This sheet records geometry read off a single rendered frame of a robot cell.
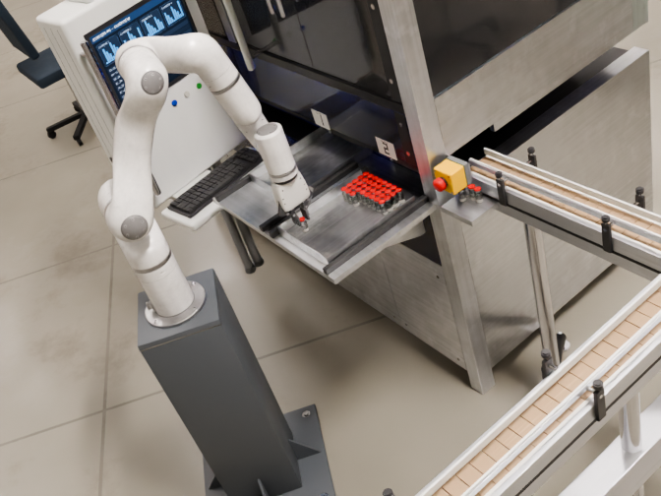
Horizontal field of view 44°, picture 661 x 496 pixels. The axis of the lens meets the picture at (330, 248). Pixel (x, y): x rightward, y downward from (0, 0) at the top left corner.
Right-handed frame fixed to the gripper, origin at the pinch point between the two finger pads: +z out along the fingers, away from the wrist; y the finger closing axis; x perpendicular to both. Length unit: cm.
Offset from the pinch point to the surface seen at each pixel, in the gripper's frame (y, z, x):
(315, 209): -7.9, 5.0, -5.2
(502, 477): 28, 1, 106
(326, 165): -25.6, 6.0, -22.3
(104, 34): 9, -51, -72
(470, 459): 29, -1, 100
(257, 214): 4.2, 5.8, -22.0
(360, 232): -9.0, 5.9, 16.0
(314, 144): -31.9, 6.0, -37.3
